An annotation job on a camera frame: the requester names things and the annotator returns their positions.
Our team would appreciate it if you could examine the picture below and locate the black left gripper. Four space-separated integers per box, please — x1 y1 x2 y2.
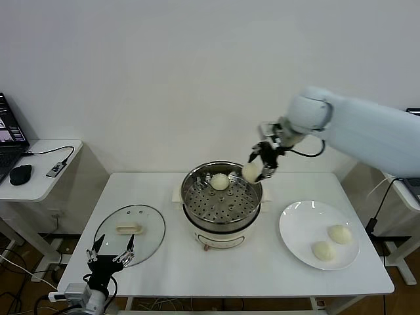
85 233 137 292

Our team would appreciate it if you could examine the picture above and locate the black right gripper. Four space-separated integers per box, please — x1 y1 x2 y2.
247 136 287 184

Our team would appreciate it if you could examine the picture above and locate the white steamed baozi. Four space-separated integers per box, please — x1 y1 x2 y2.
241 163 263 184
328 224 353 244
210 173 229 191
312 241 337 263

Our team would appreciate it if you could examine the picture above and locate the glass lid cream handle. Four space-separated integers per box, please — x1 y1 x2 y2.
94 205 166 267

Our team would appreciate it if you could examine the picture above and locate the stainless steel steamer basket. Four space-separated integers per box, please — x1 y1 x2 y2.
180 160 264 224

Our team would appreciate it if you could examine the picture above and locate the white round plate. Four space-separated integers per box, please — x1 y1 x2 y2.
279 200 361 271

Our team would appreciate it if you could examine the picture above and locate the cream electric cooker pot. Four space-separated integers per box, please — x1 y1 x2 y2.
172 183 273 253

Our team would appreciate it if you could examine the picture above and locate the white side table with mouse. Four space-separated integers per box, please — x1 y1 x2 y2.
0 139 111 275

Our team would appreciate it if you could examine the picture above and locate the grey usb hub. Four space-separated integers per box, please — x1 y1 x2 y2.
45 161 65 179

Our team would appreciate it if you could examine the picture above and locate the black computer mouse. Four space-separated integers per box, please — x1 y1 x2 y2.
9 164 33 186

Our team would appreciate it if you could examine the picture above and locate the black laptop dark screen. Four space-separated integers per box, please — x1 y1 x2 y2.
0 91 31 185

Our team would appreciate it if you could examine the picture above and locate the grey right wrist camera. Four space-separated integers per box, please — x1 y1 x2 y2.
260 121 282 138

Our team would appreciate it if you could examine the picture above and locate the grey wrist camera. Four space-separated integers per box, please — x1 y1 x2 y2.
260 121 282 138
64 283 91 305

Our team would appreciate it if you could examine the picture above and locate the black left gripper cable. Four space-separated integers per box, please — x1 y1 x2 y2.
104 277 117 302

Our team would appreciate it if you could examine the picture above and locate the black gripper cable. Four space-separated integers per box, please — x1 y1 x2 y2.
104 277 117 302
288 139 326 158

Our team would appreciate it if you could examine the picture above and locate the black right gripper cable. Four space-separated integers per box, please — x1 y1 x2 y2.
288 139 326 158

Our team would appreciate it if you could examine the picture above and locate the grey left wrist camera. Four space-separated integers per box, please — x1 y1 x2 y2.
64 283 91 305

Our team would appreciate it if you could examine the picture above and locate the beige floor cable bundle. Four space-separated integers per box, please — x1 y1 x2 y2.
137 297 188 311

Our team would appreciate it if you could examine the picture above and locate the white floor cable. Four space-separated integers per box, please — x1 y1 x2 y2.
0 254 58 290

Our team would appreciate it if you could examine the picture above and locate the black floor cable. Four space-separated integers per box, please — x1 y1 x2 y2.
0 247 33 274

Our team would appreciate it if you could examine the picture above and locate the white thin cable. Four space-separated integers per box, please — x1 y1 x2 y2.
366 177 394 201

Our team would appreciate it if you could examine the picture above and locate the black power adapter cable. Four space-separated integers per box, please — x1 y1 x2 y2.
366 178 394 234

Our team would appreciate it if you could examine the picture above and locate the black usb hub cable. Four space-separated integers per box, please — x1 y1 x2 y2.
22 146 75 165

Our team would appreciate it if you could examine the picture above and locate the laptop showing camera views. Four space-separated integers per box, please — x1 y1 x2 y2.
402 107 420 201

